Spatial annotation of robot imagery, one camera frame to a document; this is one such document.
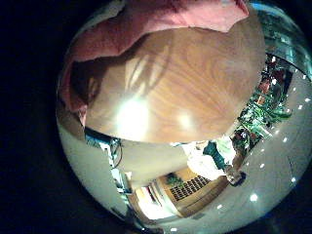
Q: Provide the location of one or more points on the small potted plant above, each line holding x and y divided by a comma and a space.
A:
174, 179

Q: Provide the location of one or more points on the person in white shirt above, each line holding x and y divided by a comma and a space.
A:
201, 162

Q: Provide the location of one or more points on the wooden slatted cabinet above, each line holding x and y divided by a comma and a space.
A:
191, 188

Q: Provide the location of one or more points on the large green leafy plants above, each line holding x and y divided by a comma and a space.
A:
263, 113

